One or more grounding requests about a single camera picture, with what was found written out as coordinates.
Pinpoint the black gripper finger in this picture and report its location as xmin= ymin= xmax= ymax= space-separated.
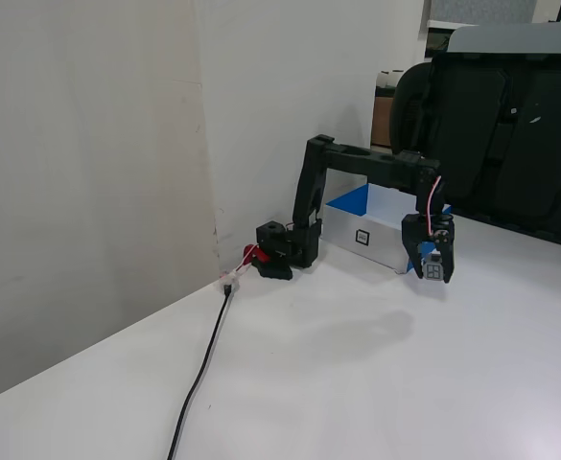
xmin=434 ymin=232 xmax=456 ymax=285
xmin=400 ymin=233 xmax=424 ymax=280

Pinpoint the black office chair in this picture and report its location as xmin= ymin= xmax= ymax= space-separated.
xmin=388 ymin=21 xmax=561 ymax=253

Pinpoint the white cable connector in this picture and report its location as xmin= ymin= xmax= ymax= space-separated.
xmin=217 ymin=267 xmax=243 ymax=293

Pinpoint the blue and white cardboard box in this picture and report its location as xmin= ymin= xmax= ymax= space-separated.
xmin=325 ymin=184 xmax=454 ymax=276

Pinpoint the brown cardboard box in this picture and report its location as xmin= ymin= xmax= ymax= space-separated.
xmin=370 ymin=93 xmax=397 ymax=149

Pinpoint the red clamp knob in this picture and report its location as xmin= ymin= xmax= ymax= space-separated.
xmin=242 ymin=243 xmax=268 ymax=265

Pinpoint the gray cube block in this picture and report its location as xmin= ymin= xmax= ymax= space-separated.
xmin=421 ymin=252 xmax=447 ymax=283

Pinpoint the red lead wire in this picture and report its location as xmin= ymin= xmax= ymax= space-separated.
xmin=234 ymin=251 xmax=257 ymax=277

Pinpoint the black power cable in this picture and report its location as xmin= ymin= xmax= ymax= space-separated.
xmin=165 ymin=285 xmax=236 ymax=460

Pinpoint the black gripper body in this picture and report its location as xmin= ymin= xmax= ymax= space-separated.
xmin=400 ymin=212 xmax=456 ymax=250

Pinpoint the red white gripper servo wire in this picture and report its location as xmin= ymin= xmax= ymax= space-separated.
xmin=423 ymin=175 xmax=443 ymax=227

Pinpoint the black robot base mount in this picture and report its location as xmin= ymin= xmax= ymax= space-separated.
xmin=255 ymin=219 xmax=294 ymax=282

